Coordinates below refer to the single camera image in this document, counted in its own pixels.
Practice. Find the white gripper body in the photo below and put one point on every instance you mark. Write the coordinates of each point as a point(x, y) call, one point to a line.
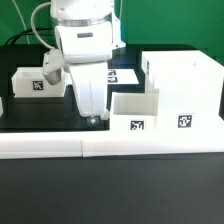
point(83, 52)

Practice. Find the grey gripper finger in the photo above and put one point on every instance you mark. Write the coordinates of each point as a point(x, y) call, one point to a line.
point(93, 121)

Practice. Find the white drawer box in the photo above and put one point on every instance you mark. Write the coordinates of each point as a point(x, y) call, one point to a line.
point(29, 82)
point(133, 112)

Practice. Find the white marker sheet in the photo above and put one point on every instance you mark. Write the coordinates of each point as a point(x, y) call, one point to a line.
point(111, 77)

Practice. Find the white rear drawer box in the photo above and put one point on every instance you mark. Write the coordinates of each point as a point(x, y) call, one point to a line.
point(29, 82)

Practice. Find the white front drawer box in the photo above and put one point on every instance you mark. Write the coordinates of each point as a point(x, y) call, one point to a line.
point(133, 112)

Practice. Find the white L-shaped fence wall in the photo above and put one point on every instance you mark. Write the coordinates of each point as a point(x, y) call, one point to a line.
point(112, 143)

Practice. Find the white drawer cabinet frame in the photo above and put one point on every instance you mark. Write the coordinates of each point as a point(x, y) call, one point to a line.
point(190, 86)

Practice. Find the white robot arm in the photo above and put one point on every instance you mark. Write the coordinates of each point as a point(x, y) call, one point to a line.
point(81, 13)

